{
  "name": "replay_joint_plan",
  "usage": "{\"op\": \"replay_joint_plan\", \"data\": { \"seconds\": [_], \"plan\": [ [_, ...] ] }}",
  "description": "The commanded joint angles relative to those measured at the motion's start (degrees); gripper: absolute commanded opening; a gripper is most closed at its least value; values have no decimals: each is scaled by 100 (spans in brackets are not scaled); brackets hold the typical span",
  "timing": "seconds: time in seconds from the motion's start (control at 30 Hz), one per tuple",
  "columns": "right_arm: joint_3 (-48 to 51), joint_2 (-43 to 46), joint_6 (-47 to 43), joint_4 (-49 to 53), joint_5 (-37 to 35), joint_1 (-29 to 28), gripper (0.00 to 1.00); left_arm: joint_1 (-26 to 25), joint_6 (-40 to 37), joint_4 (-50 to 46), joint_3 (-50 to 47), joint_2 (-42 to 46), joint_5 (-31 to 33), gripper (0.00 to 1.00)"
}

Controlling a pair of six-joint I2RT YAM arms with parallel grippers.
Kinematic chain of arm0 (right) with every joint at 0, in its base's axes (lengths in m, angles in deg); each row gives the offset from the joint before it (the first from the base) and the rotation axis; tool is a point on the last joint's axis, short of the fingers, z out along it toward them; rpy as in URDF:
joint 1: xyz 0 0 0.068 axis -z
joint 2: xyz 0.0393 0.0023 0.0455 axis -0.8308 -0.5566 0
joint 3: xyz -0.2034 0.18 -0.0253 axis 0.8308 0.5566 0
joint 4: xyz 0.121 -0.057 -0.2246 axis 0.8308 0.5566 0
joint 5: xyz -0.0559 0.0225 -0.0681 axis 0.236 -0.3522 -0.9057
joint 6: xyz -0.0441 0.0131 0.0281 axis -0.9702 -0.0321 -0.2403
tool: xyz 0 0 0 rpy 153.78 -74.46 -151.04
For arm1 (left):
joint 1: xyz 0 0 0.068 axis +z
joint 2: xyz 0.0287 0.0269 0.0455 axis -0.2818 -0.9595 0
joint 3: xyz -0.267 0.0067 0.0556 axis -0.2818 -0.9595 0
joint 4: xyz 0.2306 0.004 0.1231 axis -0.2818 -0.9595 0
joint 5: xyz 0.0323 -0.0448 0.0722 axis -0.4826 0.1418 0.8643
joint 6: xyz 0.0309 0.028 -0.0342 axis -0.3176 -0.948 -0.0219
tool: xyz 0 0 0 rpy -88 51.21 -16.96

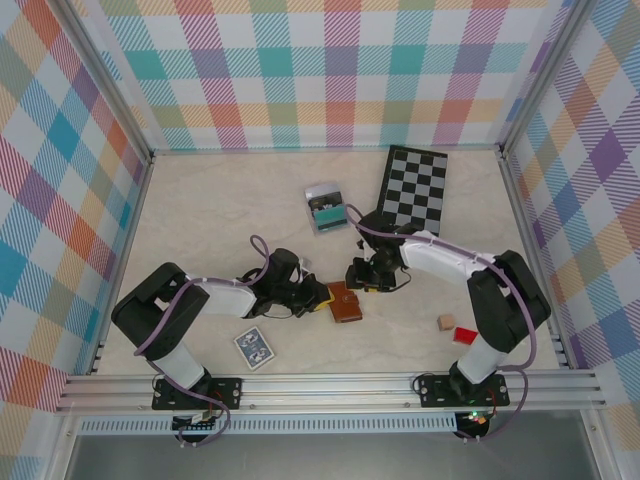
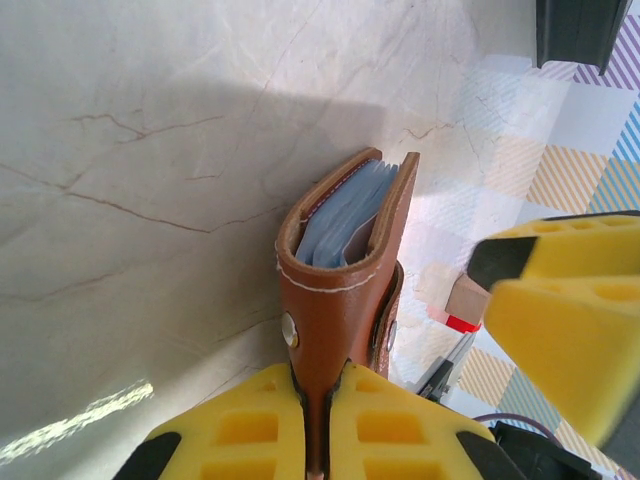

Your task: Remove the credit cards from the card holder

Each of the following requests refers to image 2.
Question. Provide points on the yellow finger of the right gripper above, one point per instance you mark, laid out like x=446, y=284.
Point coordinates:
x=575, y=250
x=565, y=345

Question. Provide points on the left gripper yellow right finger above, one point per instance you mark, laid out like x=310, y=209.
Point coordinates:
x=400, y=430

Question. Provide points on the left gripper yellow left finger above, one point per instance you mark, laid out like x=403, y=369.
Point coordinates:
x=240, y=430

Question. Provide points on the brown leather card holder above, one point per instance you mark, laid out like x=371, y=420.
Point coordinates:
x=340, y=300

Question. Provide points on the black grey chessboard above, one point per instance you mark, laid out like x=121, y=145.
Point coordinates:
x=575, y=30

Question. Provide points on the small red block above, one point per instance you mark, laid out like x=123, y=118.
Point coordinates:
x=462, y=323

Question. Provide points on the small wooden cube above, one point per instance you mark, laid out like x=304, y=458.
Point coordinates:
x=467, y=300

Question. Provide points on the long aluminium base rail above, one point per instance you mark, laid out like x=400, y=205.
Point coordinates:
x=442, y=365

